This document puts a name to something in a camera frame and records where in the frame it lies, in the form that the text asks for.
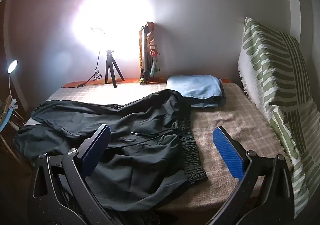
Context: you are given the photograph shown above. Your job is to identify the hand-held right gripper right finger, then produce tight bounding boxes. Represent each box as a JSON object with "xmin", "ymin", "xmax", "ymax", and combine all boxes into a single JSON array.
[{"xmin": 212, "ymin": 126, "xmax": 295, "ymax": 225}]

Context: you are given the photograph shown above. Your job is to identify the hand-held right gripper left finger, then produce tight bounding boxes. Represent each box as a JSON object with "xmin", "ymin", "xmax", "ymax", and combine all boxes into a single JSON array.
[{"xmin": 27, "ymin": 124, "xmax": 112, "ymax": 225}]

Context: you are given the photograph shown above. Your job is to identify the black pants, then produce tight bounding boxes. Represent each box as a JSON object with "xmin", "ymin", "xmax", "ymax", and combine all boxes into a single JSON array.
[{"xmin": 12, "ymin": 89, "xmax": 208, "ymax": 212}]

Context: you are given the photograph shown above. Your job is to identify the folded light blue pants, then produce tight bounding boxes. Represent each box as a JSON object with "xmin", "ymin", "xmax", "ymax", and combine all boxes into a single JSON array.
[{"xmin": 166, "ymin": 75, "xmax": 224, "ymax": 106}]

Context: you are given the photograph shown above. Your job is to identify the bright lamp on small tripod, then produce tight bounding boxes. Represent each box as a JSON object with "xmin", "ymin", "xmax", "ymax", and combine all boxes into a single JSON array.
[{"xmin": 74, "ymin": 0, "xmax": 154, "ymax": 88}]

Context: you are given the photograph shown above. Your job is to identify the green and white patterned cover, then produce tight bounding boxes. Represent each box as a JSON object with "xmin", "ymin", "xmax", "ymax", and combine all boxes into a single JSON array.
[{"xmin": 237, "ymin": 17, "xmax": 320, "ymax": 218}]

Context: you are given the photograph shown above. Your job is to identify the folded stand with coloured cloths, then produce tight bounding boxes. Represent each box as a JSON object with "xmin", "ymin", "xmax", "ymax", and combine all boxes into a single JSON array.
[{"xmin": 146, "ymin": 21, "xmax": 160, "ymax": 83}]

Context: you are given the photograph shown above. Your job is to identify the white clip lamp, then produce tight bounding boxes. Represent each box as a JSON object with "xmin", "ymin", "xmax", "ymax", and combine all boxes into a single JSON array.
[{"xmin": 6, "ymin": 60, "xmax": 19, "ymax": 111}]

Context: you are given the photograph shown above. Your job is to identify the black lamp cable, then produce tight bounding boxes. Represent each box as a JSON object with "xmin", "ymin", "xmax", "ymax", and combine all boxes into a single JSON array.
[{"xmin": 65, "ymin": 28, "xmax": 105, "ymax": 88}]

